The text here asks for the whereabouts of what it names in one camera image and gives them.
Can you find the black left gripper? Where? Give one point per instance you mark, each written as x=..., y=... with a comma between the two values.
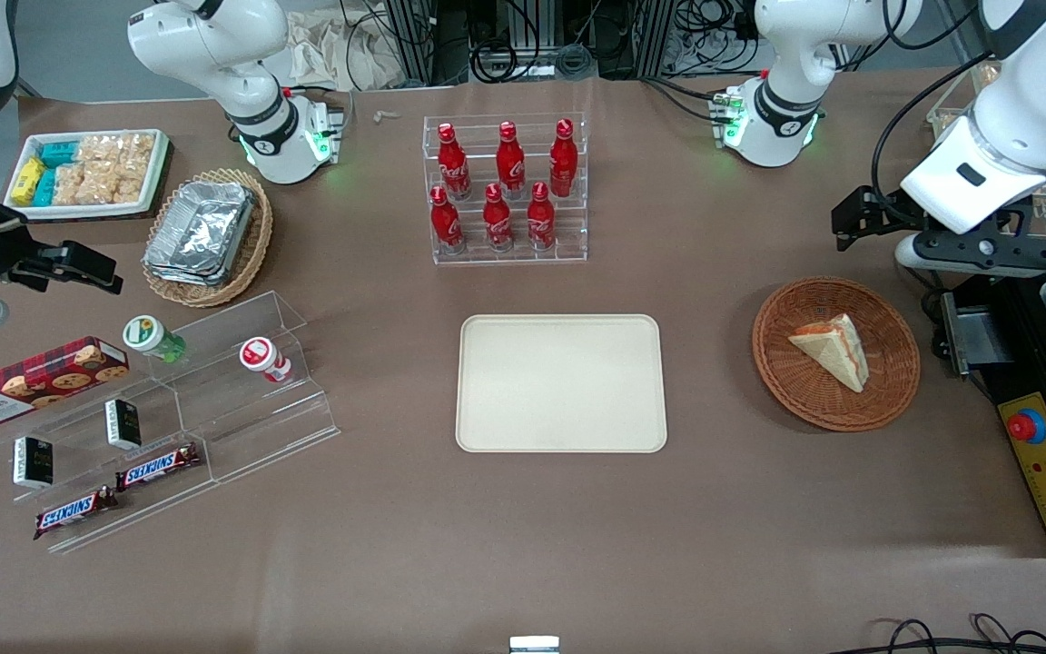
x=889, y=212

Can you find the triangular sandwich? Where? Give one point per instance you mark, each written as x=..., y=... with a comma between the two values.
x=836, y=350

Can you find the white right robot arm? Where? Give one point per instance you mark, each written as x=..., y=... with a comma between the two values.
x=214, y=45

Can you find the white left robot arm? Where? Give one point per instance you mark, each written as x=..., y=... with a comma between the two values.
x=791, y=54

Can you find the white snack tray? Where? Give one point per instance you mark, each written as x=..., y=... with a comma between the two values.
x=155, y=173

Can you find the brown wicker basket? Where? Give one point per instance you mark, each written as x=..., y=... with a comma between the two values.
x=804, y=391

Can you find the light wicker basket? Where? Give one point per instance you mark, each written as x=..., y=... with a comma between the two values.
x=255, y=245

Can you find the beige rectangular tray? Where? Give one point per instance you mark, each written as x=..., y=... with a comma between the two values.
x=561, y=383

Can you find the small clear rice cracker bag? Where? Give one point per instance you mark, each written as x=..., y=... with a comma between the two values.
x=67, y=183

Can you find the teal snack packet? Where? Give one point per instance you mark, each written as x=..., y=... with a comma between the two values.
x=44, y=187
x=58, y=153

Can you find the yellow snack packet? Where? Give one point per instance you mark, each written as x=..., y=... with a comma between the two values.
x=27, y=180

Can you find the green capped drink bottle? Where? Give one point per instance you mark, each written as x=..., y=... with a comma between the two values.
x=149, y=336

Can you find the large clear rice cracker bag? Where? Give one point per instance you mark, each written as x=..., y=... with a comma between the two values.
x=119, y=163

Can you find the red tartan cookie box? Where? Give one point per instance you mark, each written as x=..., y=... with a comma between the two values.
x=33, y=381

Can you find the bagged bread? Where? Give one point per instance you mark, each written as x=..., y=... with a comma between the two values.
x=952, y=123

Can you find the stacked aluminium foil containers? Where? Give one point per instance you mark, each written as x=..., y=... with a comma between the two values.
x=201, y=232

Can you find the small black white box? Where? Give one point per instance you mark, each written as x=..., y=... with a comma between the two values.
x=123, y=424
x=33, y=461

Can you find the red capped drink bottle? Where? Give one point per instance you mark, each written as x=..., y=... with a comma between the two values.
x=261, y=356

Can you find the snickers chocolate bar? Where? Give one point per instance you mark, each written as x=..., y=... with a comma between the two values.
x=74, y=511
x=158, y=467

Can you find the clear acrylic stepped display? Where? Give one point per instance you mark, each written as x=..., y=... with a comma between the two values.
x=251, y=427

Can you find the red emergency stop button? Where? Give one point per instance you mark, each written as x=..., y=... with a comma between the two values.
x=1027, y=426

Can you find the clear acrylic bottle rack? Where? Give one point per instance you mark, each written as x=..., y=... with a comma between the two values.
x=568, y=245

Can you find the red cola bottle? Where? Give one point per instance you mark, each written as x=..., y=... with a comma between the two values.
x=510, y=162
x=452, y=163
x=497, y=221
x=540, y=220
x=445, y=222
x=563, y=159

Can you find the crumpled beige cloth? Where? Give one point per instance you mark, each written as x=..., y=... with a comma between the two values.
x=341, y=50

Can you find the small beige scrap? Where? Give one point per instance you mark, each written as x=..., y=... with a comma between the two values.
x=387, y=115

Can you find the grey metal bracket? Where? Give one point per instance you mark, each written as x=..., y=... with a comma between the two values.
x=963, y=331

